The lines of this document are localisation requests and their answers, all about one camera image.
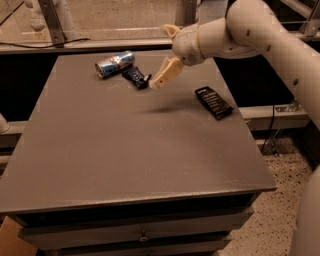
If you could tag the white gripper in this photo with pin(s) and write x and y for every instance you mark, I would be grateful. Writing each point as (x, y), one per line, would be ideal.
(186, 44)

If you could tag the blue rxbar blueberry wrapper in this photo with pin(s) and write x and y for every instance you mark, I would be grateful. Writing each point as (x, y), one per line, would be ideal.
(137, 78)

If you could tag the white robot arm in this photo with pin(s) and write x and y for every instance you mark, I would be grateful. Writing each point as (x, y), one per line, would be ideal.
(249, 28)

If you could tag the red bull can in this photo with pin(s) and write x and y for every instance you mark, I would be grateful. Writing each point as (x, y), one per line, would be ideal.
(114, 63)

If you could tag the black rxbar wrapper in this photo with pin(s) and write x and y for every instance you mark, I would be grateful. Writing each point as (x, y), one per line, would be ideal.
(213, 102)

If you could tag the grey top drawer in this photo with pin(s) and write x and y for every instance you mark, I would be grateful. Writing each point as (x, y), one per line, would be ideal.
(130, 230)

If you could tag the grey drawer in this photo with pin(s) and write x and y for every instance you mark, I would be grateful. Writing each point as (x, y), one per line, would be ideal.
(130, 230)
(170, 246)

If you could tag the white pipe left edge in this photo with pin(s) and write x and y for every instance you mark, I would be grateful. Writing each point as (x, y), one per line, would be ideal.
(4, 125)

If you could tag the round metal drawer knob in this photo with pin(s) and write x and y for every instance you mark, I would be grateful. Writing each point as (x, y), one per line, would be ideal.
(144, 238)

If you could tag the grey lower drawer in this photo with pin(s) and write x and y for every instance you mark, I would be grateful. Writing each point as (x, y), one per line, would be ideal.
(170, 246)

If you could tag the cardboard box corner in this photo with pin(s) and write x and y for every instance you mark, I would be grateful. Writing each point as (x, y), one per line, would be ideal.
(10, 243)

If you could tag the centre metal bracket post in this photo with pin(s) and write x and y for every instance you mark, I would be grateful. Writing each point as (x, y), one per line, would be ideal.
(185, 12)

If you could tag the metal bracket post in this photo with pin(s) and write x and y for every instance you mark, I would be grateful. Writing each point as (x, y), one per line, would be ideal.
(312, 24)
(52, 21)
(185, 12)

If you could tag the left metal bracket post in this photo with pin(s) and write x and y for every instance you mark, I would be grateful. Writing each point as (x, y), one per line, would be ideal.
(52, 21)

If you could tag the right metal bracket post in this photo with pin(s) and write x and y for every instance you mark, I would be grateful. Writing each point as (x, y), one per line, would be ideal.
(312, 24)

